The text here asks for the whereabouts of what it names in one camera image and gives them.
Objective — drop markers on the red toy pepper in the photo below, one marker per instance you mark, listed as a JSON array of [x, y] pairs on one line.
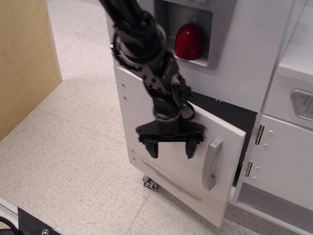
[[189, 42]]

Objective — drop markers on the white toy kitchen cabinet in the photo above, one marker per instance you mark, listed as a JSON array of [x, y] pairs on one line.
[[255, 53]]

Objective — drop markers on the plywood panel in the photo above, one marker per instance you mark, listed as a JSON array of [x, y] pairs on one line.
[[29, 67]]

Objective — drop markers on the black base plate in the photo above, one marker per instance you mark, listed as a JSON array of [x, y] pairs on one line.
[[30, 225]]

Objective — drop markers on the grey oven vent panel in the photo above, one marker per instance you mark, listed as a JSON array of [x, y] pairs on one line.
[[302, 102]]

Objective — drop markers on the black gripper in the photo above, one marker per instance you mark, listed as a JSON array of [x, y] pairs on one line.
[[181, 130]]

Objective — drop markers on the white low fridge door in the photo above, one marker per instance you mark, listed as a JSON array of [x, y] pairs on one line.
[[179, 175]]

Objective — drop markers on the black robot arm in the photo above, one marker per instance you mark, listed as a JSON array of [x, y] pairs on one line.
[[140, 46]]

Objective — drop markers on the grey fridge door handle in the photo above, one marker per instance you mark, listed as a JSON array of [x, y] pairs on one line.
[[214, 148]]

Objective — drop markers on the aluminium extrusion foot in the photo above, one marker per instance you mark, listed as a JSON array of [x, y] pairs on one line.
[[150, 184]]

